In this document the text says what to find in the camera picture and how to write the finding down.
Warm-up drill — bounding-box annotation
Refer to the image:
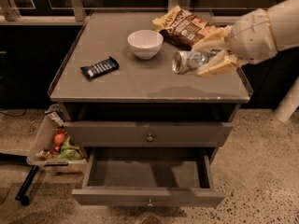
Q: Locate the open grey middle drawer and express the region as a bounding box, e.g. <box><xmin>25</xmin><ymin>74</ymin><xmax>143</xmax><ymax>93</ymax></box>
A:
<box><xmin>73</xmin><ymin>147</ymin><xmax>225</xmax><ymax>207</ymax></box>

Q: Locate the white ceramic bowl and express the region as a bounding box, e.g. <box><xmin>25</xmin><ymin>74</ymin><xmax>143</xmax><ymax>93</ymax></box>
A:
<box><xmin>127</xmin><ymin>30</ymin><xmax>164</xmax><ymax>60</ymax></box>

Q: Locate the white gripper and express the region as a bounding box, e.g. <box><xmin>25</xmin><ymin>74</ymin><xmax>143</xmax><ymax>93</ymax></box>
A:
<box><xmin>192</xmin><ymin>8</ymin><xmax>278</xmax><ymax>77</ymax></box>

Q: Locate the green snack packet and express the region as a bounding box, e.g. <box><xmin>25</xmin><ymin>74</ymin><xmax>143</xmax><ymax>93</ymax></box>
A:
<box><xmin>57</xmin><ymin>137</ymin><xmax>82</xmax><ymax>161</ymax></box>

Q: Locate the dark blue snack bar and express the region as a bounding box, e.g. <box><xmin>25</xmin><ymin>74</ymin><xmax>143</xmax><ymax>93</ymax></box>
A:
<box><xmin>80</xmin><ymin>57</ymin><xmax>120</xmax><ymax>80</ymax></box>

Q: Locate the grey drawer cabinet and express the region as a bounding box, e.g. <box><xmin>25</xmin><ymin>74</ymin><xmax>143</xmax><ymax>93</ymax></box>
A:
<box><xmin>47</xmin><ymin>10</ymin><xmax>253</xmax><ymax>209</ymax></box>

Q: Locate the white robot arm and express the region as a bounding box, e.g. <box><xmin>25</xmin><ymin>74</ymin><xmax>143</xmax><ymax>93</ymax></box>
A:
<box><xmin>192</xmin><ymin>0</ymin><xmax>299</xmax><ymax>77</ymax></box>

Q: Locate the clear plastic side bin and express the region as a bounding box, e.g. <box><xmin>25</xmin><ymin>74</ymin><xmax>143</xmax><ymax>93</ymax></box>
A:
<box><xmin>27</xmin><ymin>104</ymin><xmax>87</xmax><ymax>173</ymax></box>

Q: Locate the silver redbull can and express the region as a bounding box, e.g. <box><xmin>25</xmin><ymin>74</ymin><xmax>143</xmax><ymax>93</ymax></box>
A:
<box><xmin>172</xmin><ymin>50</ymin><xmax>218</xmax><ymax>75</ymax></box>

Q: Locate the closed grey top drawer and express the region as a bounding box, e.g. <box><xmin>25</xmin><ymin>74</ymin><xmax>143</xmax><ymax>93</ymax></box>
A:
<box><xmin>64</xmin><ymin>121</ymin><xmax>233</xmax><ymax>147</ymax></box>

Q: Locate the yellow brown chip bag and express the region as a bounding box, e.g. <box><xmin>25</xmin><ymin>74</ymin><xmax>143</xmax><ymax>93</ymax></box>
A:
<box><xmin>152</xmin><ymin>6</ymin><xmax>222</xmax><ymax>50</ymax></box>

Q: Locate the black wheeled stand leg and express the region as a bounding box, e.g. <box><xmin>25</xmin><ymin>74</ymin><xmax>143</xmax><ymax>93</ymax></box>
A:
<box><xmin>15</xmin><ymin>165</ymin><xmax>39</xmax><ymax>206</ymax></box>

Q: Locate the orange round fruit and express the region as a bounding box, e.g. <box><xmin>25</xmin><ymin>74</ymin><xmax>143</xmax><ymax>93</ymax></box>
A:
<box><xmin>54</xmin><ymin>133</ymin><xmax>65</xmax><ymax>146</ymax></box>

